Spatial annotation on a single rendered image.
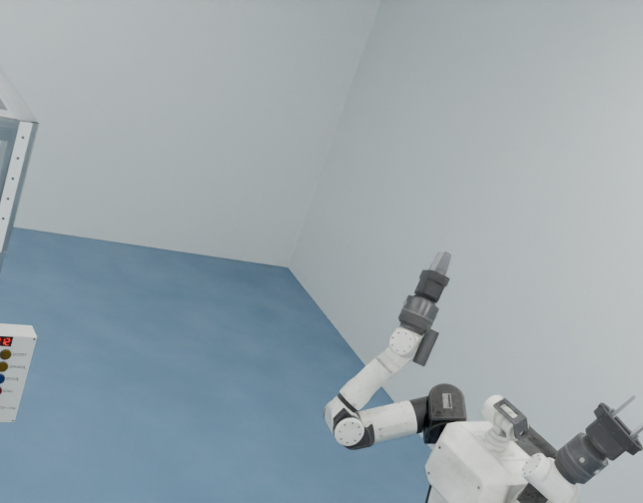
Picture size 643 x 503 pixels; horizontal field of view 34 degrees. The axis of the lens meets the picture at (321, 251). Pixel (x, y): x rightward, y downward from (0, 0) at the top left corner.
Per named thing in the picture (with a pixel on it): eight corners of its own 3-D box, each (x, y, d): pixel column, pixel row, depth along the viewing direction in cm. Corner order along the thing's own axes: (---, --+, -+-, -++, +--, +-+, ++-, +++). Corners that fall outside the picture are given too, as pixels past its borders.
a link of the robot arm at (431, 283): (444, 280, 278) (426, 321, 278) (412, 265, 277) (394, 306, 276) (458, 281, 266) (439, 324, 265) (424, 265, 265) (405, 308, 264)
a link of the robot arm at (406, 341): (404, 310, 276) (386, 350, 275) (398, 305, 266) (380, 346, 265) (443, 328, 273) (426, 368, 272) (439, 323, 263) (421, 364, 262)
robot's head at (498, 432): (493, 424, 265) (506, 394, 262) (518, 447, 257) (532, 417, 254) (474, 424, 261) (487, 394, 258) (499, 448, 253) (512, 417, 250)
